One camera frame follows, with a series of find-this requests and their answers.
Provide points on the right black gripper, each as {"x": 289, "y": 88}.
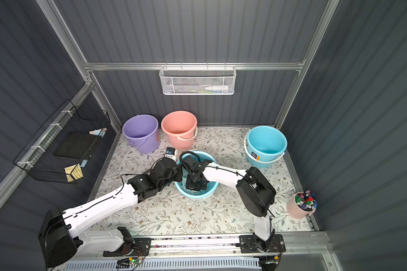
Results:
{"x": 195, "y": 181}

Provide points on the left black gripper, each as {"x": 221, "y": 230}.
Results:
{"x": 176, "y": 173}

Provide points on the teal plastic bucket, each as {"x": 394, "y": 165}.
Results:
{"x": 202, "y": 194}
{"x": 264, "y": 145}

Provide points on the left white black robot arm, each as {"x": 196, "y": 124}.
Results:
{"x": 64, "y": 234}

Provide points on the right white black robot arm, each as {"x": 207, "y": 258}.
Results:
{"x": 256, "y": 192}

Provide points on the purple plastic bucket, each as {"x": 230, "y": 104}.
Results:
{"x": 141, "y": 133}

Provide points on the pink plastic bucket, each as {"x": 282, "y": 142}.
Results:
{"x": 181, "y": 129}

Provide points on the floral patterned table mat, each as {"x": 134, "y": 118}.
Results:
{"x": 172, "y": 213}

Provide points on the yellow sticky note pad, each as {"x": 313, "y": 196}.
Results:
{"x": 73, "y": 173}

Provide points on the white bottle in basket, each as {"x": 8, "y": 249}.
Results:
{"x": 217, "y": 88}

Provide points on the pink cup of markers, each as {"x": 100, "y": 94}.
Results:
{"x": 302, "y": 204}

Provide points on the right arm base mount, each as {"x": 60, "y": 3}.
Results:
{"x": 253, "y": 244}

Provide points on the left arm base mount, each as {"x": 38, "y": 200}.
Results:
{"x": 139, "y": 247}

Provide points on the white wire mesh basket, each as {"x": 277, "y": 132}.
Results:
{"x": 192, "y": 81}

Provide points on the black wire wall basket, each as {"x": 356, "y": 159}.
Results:
{"x": 71, "y": 139}

